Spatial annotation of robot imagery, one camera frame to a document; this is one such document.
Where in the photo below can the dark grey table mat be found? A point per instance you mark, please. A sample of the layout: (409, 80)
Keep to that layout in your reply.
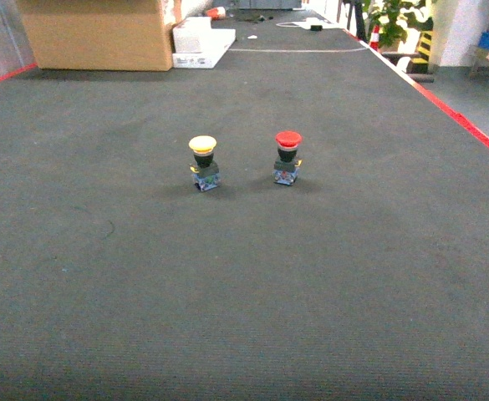
(367, 279)

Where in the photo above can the large cardboard box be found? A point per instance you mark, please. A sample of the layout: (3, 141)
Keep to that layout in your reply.
(101, 35)

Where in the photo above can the white flat box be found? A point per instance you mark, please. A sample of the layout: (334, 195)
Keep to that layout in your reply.
(198, 45)

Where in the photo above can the yellow mushroom push button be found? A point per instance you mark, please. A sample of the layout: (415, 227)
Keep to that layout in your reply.
(205, 171)

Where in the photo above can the green potted plant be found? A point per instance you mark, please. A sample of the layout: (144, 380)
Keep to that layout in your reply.
(395, 17)

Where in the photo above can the red mushroom push button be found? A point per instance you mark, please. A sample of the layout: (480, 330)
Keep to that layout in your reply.
(287, 164)

